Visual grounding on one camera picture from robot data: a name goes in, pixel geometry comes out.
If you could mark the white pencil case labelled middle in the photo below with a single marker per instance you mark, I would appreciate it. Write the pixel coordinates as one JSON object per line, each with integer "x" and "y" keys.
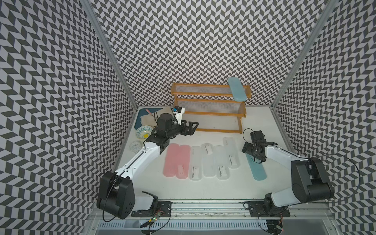
{"x": 222, "y": 163}

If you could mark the orange three-tier wire shelf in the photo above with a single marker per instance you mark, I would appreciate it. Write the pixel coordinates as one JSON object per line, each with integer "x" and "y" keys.
{"x": 212, "y": 100}

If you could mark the white pencil case labelled left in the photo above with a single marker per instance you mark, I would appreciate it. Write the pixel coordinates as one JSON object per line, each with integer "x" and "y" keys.
{"x": 195, "y": 170}

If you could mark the pink pencil case labelled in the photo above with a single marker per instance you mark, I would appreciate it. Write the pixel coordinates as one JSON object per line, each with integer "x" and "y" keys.
{"x": 183, "y": 161}

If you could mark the white pencil case labelled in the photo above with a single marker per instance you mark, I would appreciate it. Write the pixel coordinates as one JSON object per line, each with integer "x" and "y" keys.
{"x": 222, "y": 163}
{"x": 195, "y": 170}

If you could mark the teal pencil case plain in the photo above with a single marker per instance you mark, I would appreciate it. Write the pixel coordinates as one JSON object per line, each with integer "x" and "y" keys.
{"x": 237, "y": 89}

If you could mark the beige cloth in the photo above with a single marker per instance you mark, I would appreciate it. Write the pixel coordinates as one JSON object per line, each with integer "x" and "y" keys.
{"x": 152, "y": 120}

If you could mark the teal pencil case labelled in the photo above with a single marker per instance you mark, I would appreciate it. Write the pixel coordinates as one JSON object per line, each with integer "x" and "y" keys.
{"x": 257, "y": 169}

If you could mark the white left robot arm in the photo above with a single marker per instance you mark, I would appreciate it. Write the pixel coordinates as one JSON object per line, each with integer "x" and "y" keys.
{"x": 116, "y": 191}

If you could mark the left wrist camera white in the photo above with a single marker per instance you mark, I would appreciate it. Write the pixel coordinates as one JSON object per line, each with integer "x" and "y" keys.
{"x": 178, "y": 113}

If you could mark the white pencil case upper label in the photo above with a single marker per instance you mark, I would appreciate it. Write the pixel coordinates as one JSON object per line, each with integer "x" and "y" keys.
{"x": 208, "y": 162}

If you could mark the frosted white pencil case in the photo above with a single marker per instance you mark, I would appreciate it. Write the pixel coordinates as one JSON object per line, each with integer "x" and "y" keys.
{"x": 231, "y": 149}

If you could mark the clear glass cup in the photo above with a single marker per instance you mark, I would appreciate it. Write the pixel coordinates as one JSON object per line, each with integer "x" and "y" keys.
{"x": 135, "y": 146}

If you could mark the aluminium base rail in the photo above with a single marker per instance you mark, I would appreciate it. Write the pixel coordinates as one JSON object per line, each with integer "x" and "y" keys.
{"x": 239, "y": 215}

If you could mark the aluminium corner post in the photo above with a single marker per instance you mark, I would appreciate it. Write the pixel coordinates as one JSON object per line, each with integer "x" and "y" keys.
{"x": 87, "y": 7}
{"x": 328, "y": 10}

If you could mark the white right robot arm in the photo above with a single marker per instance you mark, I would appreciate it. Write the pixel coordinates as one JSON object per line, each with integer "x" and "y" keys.
{"x": 309, "y": 179}

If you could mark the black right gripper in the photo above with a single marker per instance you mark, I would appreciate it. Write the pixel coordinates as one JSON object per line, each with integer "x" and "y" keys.
{"x": 248, "y": 146}

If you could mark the aluminium corner post right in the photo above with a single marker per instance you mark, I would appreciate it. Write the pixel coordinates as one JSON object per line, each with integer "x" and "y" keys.
{"x": 328, "y": 10}

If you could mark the pink pencil case left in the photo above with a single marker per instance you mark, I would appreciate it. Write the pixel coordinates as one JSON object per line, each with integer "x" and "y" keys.
{"x": 171, "y": 160}

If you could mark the aluminium corner post left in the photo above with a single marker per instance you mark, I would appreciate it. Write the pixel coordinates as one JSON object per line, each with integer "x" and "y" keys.
{"x": 87, "y": 7}

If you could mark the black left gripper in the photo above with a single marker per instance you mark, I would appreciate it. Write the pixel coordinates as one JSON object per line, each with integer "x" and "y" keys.
{"x": 190, "y": 130}

